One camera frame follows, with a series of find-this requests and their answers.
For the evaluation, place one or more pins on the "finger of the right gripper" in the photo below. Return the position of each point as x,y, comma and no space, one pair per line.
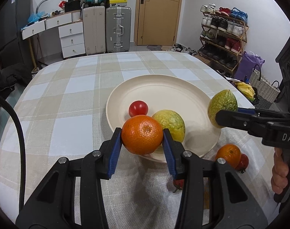
247,122
264,113

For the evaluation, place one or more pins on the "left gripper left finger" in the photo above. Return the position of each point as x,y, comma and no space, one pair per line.
70,195

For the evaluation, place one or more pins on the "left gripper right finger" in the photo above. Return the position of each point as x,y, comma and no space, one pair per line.
213,195

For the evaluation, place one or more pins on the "orange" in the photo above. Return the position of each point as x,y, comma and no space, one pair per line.
231,153
141,135

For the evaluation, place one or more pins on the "red tomato with stem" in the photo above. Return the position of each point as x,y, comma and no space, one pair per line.
178,184

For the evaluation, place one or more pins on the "right hand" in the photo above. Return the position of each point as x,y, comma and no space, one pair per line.
280,171

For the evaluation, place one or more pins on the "woven basket bag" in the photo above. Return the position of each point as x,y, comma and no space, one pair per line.
266,90

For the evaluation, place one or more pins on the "purple bag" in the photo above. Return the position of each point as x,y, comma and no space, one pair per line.
248,63

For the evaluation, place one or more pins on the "green yellow guava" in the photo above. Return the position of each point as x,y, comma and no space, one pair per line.
172,121

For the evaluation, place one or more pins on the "cream round plate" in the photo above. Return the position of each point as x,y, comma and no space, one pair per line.
161,92

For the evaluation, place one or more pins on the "wooden shoe rack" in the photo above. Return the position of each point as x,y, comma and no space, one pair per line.
223,38

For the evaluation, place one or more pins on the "checkered tablecloth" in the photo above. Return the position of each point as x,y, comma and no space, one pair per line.
62,113

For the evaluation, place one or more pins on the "red tomato on plate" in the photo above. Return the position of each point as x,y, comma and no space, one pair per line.
138,108

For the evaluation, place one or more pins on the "wooden door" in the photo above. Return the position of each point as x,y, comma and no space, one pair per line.
156,22

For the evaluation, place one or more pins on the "silver suitcase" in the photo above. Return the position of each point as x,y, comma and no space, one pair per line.
118,29

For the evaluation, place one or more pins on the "dark grey refrigerator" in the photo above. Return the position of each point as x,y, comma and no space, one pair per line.
13,48

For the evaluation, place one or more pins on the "beige suitcase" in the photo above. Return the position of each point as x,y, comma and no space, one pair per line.
94,30

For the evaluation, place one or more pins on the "white drawer desk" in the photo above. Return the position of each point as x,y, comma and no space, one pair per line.
62,34

